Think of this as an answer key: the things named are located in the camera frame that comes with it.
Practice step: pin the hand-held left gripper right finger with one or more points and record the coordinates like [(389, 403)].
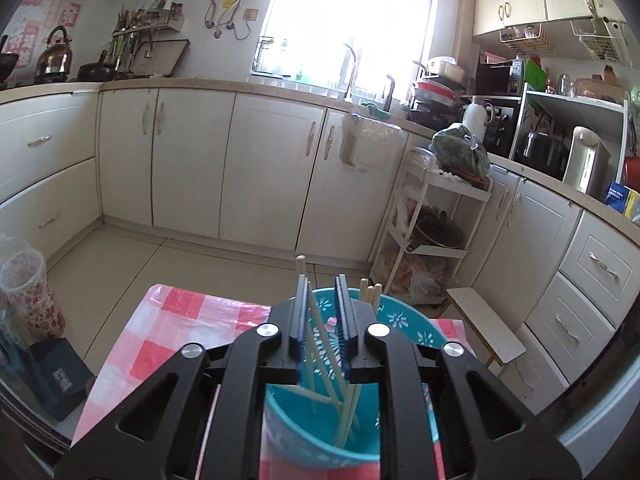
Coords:
[(342, 320)]

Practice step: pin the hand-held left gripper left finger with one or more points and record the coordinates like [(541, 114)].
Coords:
[(300, 320)]

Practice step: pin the plastic bags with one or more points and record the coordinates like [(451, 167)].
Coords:
[(415, 280)]

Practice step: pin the white trolley rack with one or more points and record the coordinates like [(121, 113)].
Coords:
[(440, 251)]

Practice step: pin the dark wok with lid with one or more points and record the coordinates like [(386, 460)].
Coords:
[(435, 227)]

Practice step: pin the wooden stool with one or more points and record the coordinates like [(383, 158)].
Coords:
[(485, 325)]

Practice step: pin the pink checkered plastic tablecloth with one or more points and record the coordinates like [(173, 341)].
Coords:
[(150, 340)]

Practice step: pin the white hanging trash bin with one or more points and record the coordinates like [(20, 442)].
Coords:
[(370, 145)]

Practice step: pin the cream sink cabinets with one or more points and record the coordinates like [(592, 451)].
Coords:
[(200, 160)]

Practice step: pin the bag of green vegetables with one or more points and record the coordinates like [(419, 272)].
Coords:
[(460, 152)]

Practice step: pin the cream side cabinets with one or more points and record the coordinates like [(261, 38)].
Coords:
[(540, 240)]

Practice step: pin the white thermos jug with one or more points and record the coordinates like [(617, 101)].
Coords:
[(472, 117)]

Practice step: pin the stack of pots and dishes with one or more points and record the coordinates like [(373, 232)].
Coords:
[(435, 95)]

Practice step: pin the black toaster oven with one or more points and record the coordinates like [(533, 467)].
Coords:
[(500, 127)]

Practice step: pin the dark blue box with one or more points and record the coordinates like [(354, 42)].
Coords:
[(55, 375)]

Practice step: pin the metal faucet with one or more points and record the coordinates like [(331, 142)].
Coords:
[(352, 65)]

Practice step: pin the black cooking pot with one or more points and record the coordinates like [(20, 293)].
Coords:
[(540, 152)]

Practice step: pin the floral plastic cup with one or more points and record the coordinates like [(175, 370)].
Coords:
[(30, 310)]

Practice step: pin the black microwave oven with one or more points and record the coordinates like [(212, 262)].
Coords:
[(495, 77)]

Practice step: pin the white electric water boiler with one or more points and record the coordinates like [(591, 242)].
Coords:
[(582, 160)]

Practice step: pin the cream drawer cabinet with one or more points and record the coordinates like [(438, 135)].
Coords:
[(45, 170)]

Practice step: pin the blue carton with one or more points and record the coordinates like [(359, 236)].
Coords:
[(616, 195)]

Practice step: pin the kitchen window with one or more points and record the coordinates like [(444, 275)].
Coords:
[(350, 10)]

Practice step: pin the green cutting board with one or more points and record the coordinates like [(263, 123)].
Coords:
[(535, 75)]

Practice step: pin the white counter shelf rack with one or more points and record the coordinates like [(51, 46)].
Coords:
[(575, 102)]

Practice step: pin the black frying pan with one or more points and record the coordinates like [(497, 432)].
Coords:
[(95, 71)]

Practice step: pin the metal kettle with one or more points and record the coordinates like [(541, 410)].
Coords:
[(52, 57)]

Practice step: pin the black wok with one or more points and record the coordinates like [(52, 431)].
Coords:
[(7, 67)]

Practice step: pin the wall utensil rack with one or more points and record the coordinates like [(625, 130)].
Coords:
[(145, 27)]

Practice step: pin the pink wall stickers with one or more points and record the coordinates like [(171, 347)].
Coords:
[(65, 15)]

